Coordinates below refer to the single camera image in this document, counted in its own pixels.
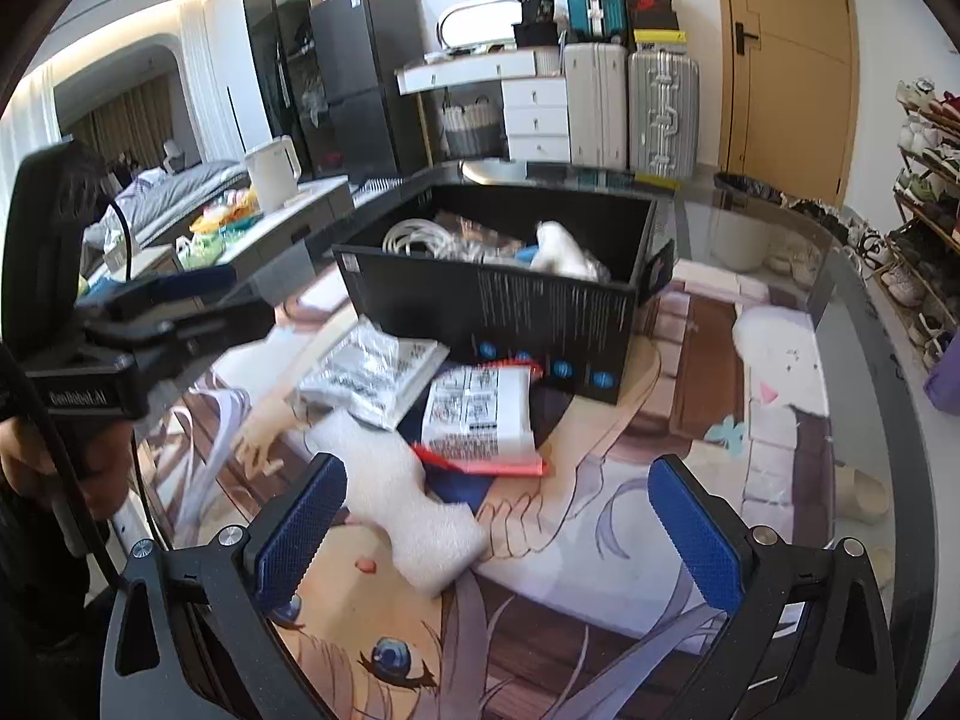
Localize oval mirror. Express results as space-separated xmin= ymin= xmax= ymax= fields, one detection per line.
xmin=435 ymin=0 xmax=526 ymax=53

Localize brown curtain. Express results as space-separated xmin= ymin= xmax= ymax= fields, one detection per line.
xmin=60 ymin=79 xmax=181 ymax=173

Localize dark glass wardrobe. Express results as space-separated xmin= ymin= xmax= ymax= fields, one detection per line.
xmin=240 ymin=0 xmax=353 ymax=166

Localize grey side cabinet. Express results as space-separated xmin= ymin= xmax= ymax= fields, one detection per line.
xmin=150 ymin=176 xmax=357 ymax=271

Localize white trash bin black liner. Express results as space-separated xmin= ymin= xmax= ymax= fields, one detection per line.
xmin=711 ymin=172 xmax=785 ymax=275

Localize clear zip bag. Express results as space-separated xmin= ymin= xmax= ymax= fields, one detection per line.
xmin=450 ymin=214 xmax=530 ymax=265

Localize wooden door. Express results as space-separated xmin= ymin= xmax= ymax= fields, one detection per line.
xmin=712 ymin=0 xmax=860 ymax=203

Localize beige slipper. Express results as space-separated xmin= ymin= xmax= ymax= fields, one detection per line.
xmin=836 ymin=465 xmax=890 ymax=526

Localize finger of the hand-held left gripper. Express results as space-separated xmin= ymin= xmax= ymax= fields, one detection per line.
xmin=171 ymin=294 xmax=276 ymax=372
xmin=75 ymin=262 xmax=242 ymax=323

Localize wooden shoe rack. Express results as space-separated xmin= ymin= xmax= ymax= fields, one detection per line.
xmin=892 ymin=79 xmax=960 ymax=368

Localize white foam piece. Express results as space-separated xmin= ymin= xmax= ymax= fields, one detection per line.
xmin=311 ymin=409 xmax=488 ymax=590

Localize black bag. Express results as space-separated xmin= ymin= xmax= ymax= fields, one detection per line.
xmin=512 ymin=0 xmax=562 ymax=47

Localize colourful small toys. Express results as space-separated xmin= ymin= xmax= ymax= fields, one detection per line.
xmin=176 ymin=187 xmax=262 ymax=271

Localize white vanity desk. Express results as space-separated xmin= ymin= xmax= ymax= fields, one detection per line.
xmin=395 ymin=47 xmax=571 ymax=162

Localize silver suitcase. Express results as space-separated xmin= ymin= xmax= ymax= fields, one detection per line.
xmin=627 ymin=51 xmax=701 ymax=179

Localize printed cartoon table mat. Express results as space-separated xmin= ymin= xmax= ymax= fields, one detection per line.
xmin=127 ymin=262 xmax=841 ymax=720

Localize white suitcase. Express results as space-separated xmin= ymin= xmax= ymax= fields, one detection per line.
xmin=562 ymin=43 xmax=629 ymax=170

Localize white printed packet red edge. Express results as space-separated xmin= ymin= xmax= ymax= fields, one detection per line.
xmin=412 ymin=364 xmax=548 ymax=477

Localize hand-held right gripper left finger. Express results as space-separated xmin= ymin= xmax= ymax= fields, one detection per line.
xmin=101 ymin=452 xmax=350 ymax=720

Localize purple soft bag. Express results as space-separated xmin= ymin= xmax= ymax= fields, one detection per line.
xmin=924 ymin=345 xmax=960 ymax=415

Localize black white striped rug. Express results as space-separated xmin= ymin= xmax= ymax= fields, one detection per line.
xmin=352 ymin=175 xmax=421 ymax=197

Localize shoe rack with shoes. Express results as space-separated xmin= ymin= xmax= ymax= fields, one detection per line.
xmin=894 ymin=79 xmax=960 ymax=372

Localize grey bed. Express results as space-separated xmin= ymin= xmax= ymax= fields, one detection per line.
xmin=82 ymin=161 xmax=252 ymax=256

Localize white shoelace coil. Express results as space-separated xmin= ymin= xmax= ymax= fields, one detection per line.
xmin=381 ymin=217 xmax=455 ymax=262

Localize woven laundry basket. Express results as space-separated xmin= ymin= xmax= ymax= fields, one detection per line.
xmin=441 ymin=97 xmax=505 ymax=158

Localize white electric kettle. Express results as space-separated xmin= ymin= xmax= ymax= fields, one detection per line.
xmin=245 ymin=136 xmax=302 ymax=211

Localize white sneaker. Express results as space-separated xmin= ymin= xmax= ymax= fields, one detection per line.
xmin=881 ymin=266 xmax=928 ymax=308

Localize dark refrigerator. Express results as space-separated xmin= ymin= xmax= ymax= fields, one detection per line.
xmin=309 ymin=0 xmax=430 ymax=179

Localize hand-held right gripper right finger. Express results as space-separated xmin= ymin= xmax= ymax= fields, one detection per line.
xmin=646 ymin=454 xmax=897 ymax=720

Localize person's left hand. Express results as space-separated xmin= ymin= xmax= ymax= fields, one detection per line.
xmin=0 ymin=418 xmax=133 ymax=520

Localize clear crinkled plastic packet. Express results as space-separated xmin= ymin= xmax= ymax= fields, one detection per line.
xmin=298 ymin=315 xmax=449 ymax=432

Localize black cardboard box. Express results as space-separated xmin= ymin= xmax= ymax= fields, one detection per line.
xmin=331 ymin=181 xmax=676 ymax=404

